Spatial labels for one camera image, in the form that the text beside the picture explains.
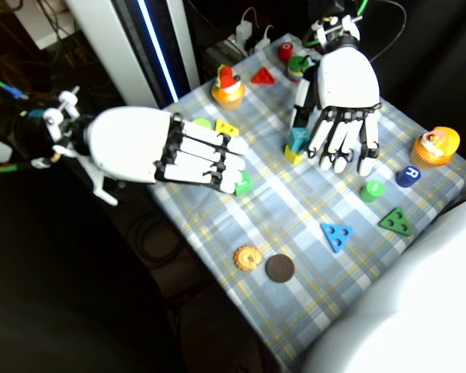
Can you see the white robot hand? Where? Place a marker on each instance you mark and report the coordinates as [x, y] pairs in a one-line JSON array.
[[345, 77], [128, 143]]

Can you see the blue letter K cube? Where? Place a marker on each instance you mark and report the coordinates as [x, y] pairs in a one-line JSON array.
[[300, 139]]

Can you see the green wooden cube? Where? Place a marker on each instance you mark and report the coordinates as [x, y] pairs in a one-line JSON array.
[[244, 185]]

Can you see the red letter O cylinder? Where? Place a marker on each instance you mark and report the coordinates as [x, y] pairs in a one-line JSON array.
[[285, 51]]

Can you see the red three-hole triangle block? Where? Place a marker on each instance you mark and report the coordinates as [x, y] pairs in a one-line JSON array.
[[263, 77]]

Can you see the yellow wooden cube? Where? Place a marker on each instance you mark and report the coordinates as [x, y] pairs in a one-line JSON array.
[[293, 157]]

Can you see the yellow three-hole triangle block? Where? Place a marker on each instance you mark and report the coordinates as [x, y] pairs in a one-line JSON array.
[[222, 125]]

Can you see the white column with blue light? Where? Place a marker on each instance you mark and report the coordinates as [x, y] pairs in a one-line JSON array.
[[108, 46]]

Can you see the white power adapter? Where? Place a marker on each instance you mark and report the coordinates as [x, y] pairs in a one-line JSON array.
[[244, 31]]

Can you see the strawberry toy cupcake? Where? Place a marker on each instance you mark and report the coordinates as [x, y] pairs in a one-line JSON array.
[[228, 91]]

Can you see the orange cream toy cupcake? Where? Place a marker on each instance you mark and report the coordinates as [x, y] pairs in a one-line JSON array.
[[435, 147]]

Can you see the white power strip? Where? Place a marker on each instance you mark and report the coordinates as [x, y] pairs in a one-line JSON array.
[[237, 42]]

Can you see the green wooden cylinder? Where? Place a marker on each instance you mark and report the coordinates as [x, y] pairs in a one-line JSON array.
[[372, 191]]

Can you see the blue letter R cylinder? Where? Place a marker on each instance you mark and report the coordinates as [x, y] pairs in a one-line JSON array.
[[408, 176]]

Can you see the blue plaid tablecloth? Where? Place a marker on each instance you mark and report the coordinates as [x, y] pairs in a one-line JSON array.
[[295, 217]]

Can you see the white box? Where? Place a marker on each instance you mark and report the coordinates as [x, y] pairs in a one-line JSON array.
[[35, 23]]

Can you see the green three-hole triangle block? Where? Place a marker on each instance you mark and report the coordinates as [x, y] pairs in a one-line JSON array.
[[390, 227]]

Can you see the blue three-hole triangle block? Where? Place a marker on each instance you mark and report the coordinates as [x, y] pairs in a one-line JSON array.
[[330, 233]]

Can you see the golden butter cookie toy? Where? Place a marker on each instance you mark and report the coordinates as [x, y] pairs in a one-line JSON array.
[[248, 257]]

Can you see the chocolate sandwich cookie toy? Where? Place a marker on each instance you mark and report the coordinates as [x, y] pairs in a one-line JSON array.
[[280, 268]]

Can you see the large white rounded shell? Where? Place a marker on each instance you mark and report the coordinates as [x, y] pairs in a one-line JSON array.
[[411, 311]]

